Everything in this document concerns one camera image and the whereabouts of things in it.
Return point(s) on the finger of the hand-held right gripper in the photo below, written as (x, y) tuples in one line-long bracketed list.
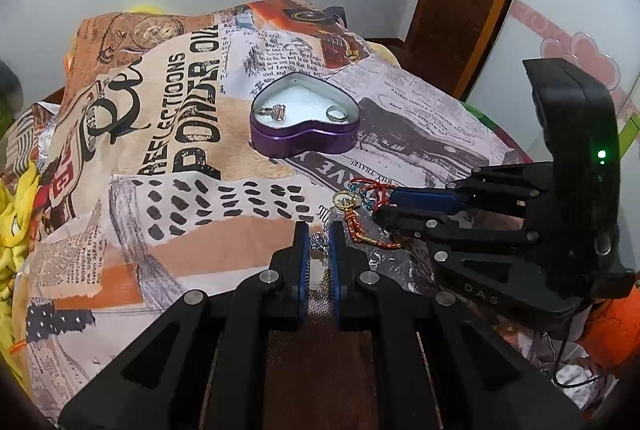
[(400, 217), (425, 199)]

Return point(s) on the white wardrobe with pink hearts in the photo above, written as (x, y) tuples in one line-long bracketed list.
[(575, 9)]

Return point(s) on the purple heart-shaped tin box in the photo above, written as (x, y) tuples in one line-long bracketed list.
[(306, 124)]

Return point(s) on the yellow plush toy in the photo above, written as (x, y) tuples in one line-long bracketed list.
[(17, 210)]

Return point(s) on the printed blanket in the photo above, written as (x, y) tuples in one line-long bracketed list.
[(165, 169)]

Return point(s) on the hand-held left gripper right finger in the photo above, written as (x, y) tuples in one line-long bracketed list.
[(334, 260)]

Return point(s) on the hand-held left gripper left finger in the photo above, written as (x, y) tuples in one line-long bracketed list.
[(301, 260)]

